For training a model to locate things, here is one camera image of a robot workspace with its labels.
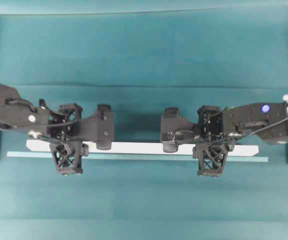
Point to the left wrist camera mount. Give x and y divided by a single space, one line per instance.
68 157

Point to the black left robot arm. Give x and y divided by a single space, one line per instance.
18 114

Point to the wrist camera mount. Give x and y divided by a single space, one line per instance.
68 157
212 157

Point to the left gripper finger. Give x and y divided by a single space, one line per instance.
104 117
104 140

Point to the white wooden board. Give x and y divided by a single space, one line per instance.
139 148

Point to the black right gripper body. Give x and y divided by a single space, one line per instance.
207 129

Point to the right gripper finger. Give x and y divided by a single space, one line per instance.
169 143
169 119

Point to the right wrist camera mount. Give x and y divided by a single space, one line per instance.
212 157

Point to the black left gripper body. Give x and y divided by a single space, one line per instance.
67 124

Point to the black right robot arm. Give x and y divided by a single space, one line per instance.
266 120

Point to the teal strip under board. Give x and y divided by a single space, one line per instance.
137 157

